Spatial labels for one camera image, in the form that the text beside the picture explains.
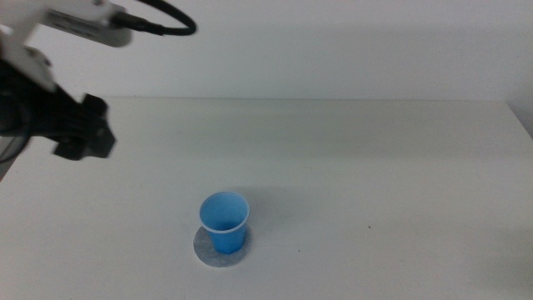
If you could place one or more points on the round grey cup mat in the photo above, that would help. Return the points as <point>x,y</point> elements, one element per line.
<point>208,252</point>

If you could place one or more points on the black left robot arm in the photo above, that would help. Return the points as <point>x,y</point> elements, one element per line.
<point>5,100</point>

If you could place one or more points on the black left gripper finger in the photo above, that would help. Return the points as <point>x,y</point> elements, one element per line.
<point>92,143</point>
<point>95,106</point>

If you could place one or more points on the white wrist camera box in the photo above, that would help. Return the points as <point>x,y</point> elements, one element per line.
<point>62,21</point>

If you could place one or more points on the blue plastic cup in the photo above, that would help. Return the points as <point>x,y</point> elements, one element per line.
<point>225,225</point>

